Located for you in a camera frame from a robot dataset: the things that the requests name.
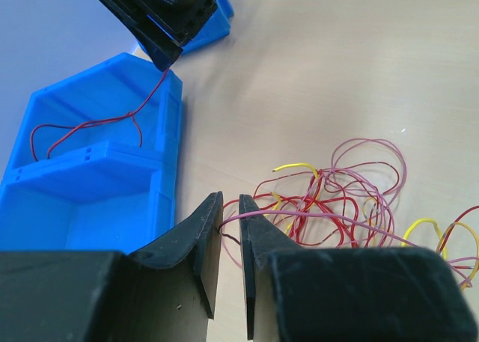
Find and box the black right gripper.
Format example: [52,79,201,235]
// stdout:
[99,0,218,72]

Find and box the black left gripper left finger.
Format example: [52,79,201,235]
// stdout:
[1,192,223,341]

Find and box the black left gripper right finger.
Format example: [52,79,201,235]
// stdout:
[239,195,478,341]

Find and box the dark red wire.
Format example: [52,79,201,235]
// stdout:
[30,55,180,162]

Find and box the yellow thin wire bundle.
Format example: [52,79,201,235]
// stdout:
[263,163,479,290]

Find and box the blue bin right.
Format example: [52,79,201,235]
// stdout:
[134,0,235,57]

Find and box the blue bin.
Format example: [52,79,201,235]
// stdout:
[1,161,177,254]
[7,53,183,171]
[134,0,235,57]

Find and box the blue bin middle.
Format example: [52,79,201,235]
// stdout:
[7,53,183,171]

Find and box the blue bin near left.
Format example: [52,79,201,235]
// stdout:
[1,161,177,254]

